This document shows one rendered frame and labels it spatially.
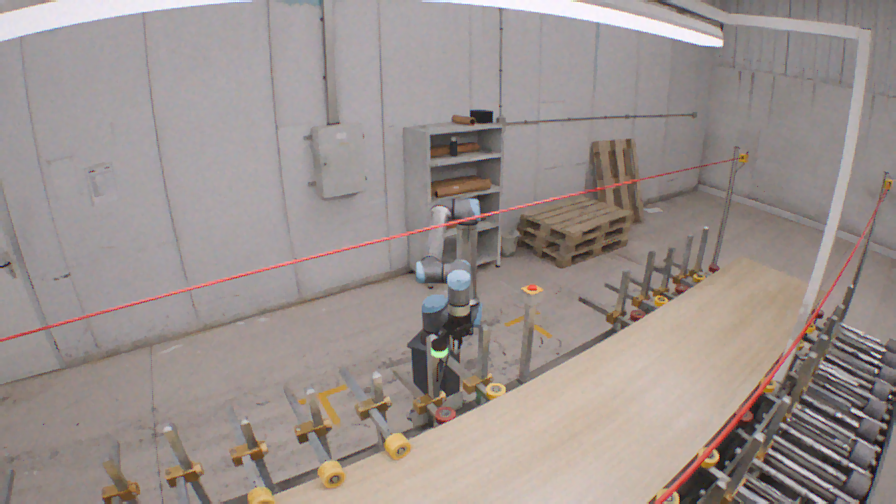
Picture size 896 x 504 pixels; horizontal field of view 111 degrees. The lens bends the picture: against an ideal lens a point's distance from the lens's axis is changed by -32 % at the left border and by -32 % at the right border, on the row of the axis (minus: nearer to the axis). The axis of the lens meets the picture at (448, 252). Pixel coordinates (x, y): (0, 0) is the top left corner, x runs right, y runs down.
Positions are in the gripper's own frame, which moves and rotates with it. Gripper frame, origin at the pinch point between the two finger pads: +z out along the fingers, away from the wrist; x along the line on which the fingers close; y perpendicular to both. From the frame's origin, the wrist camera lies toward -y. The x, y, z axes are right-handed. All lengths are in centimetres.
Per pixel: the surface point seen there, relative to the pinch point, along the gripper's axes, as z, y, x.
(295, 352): 98, -35, 178
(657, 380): 8, 65, -63
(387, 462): 8, -50, -32
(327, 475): 1, -72, -33
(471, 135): -40, 194, 252
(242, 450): 1, -95, -9
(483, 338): -10.0, 7.7, -9.9
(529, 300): -20.4, 31.7, -10.5
